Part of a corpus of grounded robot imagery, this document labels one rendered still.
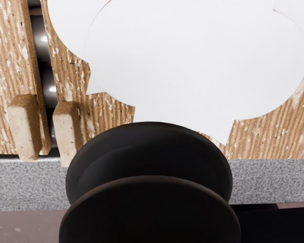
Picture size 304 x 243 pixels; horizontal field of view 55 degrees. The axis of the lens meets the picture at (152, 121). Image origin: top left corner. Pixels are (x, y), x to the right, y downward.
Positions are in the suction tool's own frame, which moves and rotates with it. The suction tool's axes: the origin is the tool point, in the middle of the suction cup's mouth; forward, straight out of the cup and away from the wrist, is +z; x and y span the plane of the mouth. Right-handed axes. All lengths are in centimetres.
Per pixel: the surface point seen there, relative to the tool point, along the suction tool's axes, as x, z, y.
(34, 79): 3.1, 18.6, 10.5
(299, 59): 2.5, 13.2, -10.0
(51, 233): 133, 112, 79
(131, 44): -0.2, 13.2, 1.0
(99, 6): -2.6, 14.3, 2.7
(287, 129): 12.0, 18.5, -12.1
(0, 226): 122, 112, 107
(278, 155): 15.2, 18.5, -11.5
